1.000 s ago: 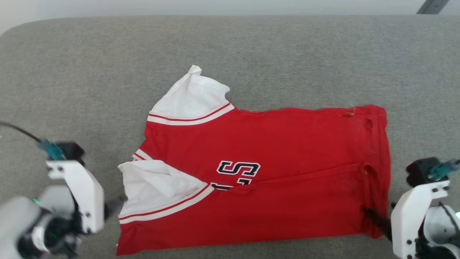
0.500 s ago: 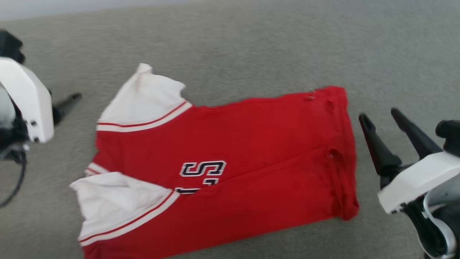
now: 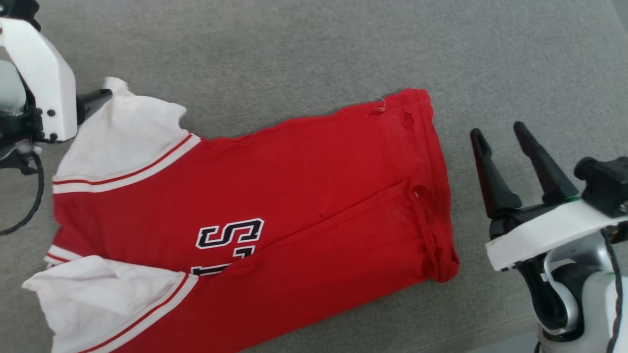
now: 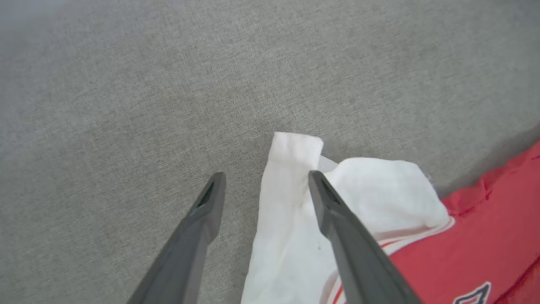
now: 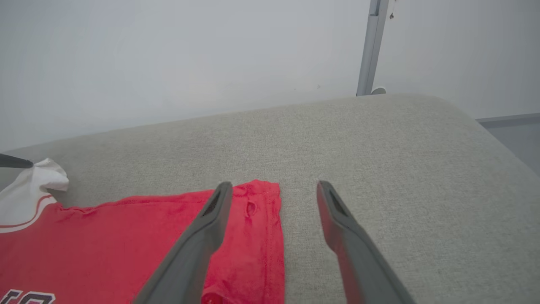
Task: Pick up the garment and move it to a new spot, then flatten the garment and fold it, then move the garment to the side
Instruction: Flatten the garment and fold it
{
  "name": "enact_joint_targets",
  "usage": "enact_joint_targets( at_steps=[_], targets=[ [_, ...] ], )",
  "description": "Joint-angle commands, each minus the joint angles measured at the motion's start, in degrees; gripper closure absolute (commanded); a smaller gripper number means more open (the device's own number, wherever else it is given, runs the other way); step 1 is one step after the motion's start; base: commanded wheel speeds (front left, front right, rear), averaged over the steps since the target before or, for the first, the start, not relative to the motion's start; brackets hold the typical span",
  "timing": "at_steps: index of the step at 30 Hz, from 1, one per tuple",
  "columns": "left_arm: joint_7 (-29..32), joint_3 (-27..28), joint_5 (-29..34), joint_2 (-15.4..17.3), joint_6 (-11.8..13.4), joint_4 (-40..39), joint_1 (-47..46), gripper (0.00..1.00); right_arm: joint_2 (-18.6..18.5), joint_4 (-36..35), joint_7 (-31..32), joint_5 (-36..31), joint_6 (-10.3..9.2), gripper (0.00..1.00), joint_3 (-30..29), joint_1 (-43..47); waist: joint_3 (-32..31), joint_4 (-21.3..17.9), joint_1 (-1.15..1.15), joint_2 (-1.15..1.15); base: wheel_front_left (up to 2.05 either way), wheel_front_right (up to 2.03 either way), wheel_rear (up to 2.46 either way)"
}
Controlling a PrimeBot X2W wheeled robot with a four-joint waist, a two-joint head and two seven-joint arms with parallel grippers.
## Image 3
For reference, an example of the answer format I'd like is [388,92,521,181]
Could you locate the red and white t-shirt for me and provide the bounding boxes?
[22,77,461,353]

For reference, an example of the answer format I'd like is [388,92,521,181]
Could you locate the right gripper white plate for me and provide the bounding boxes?
[470,121,628,273]

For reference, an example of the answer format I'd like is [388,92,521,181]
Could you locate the grey fabric sofa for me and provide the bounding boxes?
[0,0,628,353]

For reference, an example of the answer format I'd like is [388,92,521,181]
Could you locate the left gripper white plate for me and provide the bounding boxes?
[0,17,114,175]

